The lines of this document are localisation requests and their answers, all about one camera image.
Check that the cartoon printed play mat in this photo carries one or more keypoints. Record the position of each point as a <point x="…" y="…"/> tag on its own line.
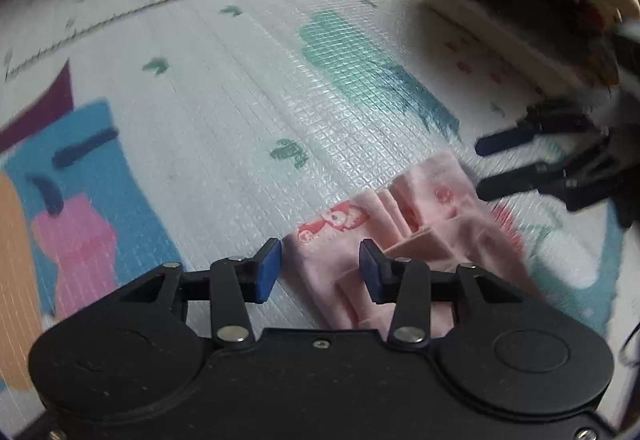
<point x="225" y="94"/>

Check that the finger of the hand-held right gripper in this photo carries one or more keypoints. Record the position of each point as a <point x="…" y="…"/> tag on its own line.
<point x="505" y="139"/>
<point x="515" y="182"/>

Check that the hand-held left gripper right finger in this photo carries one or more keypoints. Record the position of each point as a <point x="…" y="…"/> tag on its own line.
<point x="372" y="270"/>

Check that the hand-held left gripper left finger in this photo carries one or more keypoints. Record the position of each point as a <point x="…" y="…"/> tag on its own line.
<point x="267" y="270"/>

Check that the pink printed garment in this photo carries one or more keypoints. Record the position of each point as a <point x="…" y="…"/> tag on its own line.
<point x="430" y="215"/>

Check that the white garment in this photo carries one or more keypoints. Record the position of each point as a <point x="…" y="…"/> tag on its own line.
<point x="480" y="24"/>

